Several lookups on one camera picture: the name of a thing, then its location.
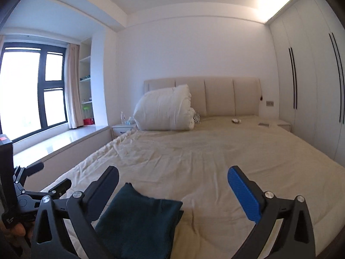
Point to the teal tissue box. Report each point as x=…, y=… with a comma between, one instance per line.
x=130, y=121

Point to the red container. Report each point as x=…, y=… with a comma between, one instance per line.
x=87, y=121

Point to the white wall shelf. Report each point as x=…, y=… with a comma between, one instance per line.
x=86, y=59

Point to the black framed window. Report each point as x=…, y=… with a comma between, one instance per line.
x=21, y=86

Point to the small white item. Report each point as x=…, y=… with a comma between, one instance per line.
x=236, y=120

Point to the dark teal cloth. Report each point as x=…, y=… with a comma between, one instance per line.
x=140, y=221

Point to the white nightstand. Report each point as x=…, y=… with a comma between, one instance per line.
x=121, y=130

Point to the black white striped cloth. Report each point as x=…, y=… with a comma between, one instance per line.
x=196, y=117

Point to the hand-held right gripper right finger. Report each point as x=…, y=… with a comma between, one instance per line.
x=244, y=194

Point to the beige padded headboard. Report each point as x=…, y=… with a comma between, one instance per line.
x=218, y=97

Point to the white folded duvet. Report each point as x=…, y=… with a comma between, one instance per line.
x=161, y=108

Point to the person's left hand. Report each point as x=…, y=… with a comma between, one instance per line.
x=17, y=230

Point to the green bottle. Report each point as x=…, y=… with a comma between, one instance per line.
x=86, y=112

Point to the white window bench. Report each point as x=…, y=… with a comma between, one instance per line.
x=62, y=140

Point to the white wardrobe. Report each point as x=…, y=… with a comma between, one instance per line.
x=310, y=86

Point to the clear spray bottle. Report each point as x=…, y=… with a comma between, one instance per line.
x=123, y=118

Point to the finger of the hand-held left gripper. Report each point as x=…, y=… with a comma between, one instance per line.
x=59, y=188
x=29, y=169

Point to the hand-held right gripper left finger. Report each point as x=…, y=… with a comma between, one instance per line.
x=102, y=194

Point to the teal shelf items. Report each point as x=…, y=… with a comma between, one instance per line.
x=85, y=77

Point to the bed with beige sheet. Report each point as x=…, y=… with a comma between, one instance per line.
x=202, y=153

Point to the grey wall outlet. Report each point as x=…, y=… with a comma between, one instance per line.
x=270, y=103

